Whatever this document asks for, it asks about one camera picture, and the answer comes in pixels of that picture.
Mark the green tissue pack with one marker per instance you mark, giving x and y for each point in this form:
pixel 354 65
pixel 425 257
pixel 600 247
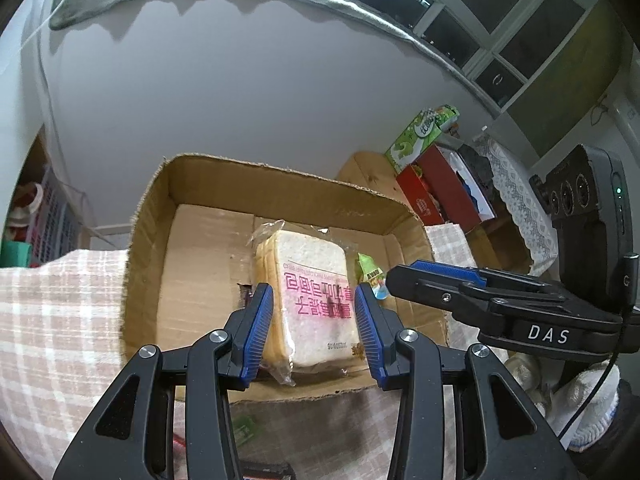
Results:
pixel 420 134

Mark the white gloved hand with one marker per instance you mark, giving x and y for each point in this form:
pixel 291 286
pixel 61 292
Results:
pixel 540 379

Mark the green wrapper on table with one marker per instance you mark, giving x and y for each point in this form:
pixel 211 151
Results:
pixel 245 428

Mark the small green snack packet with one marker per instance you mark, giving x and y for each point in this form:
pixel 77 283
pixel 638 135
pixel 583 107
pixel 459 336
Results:
pixel 370 272

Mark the red box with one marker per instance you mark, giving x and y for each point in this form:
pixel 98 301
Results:
pixel 440 188

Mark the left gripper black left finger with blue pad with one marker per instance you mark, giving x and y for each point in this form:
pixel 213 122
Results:
pixel 129 434

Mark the open cardboard box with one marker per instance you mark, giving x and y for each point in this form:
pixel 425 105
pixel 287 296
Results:
pixel 190 246

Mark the Snickers chocolate bar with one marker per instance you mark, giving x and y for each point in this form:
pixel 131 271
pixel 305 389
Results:
pixel 262 471

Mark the white lace cloth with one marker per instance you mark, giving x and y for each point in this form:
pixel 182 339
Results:
pixel 511 180

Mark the sliced bread pack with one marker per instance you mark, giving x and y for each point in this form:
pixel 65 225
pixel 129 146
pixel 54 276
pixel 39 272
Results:
pixel 313 328

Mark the dark window with white frame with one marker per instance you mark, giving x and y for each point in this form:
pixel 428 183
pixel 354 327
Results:
pixel 499 46

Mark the pink plaid tablecloth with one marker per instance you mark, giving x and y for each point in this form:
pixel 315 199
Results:
pixel 60 350

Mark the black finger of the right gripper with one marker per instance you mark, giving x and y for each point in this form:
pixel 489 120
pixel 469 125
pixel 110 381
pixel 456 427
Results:
pixel 475 289

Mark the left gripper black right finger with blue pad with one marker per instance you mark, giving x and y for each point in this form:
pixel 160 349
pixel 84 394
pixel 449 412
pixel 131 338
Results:
pixel 498 432

